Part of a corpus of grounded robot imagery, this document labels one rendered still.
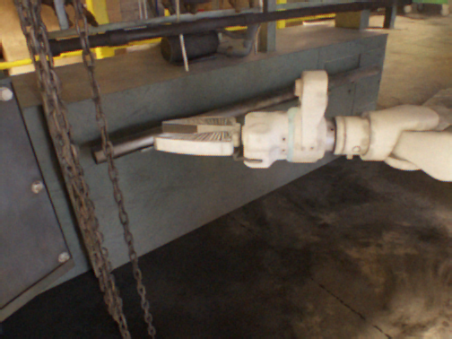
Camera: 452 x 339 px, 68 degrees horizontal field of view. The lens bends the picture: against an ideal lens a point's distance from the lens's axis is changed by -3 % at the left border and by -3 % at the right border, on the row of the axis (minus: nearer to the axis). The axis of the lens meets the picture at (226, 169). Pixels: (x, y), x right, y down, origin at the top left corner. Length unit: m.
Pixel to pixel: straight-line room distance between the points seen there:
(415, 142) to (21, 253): 0.58
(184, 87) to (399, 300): 0.93
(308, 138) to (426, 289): 0.88
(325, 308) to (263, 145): 0.74
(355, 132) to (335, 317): 0.70
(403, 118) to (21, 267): 0.59
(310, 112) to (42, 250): 0.45
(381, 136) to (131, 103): 0.72
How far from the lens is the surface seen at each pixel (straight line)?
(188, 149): 0.50
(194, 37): 1.25
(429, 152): 0.52
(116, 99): 1.02
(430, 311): 1.22
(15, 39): 3.84
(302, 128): 0.49
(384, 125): 0.53
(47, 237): 0.60
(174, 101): 1.10
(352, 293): 1.18
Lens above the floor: 0.87
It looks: 30 degrees down
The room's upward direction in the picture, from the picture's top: 2 degrees counter-clockwise
